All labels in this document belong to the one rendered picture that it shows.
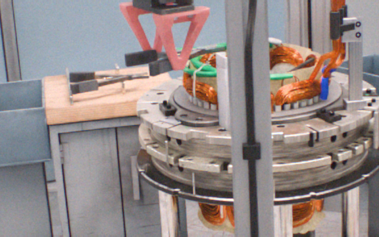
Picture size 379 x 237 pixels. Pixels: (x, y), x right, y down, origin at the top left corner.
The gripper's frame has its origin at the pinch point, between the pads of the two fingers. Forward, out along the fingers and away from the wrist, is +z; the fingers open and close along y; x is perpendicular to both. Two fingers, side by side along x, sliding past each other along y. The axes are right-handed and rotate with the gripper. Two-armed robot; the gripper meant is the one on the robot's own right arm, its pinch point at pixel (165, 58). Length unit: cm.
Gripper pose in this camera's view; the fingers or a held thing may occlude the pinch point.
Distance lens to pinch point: 105.5
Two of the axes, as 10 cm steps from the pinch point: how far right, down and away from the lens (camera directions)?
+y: 5.3, 2.4, -8.1
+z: 0.4, 9.5, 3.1
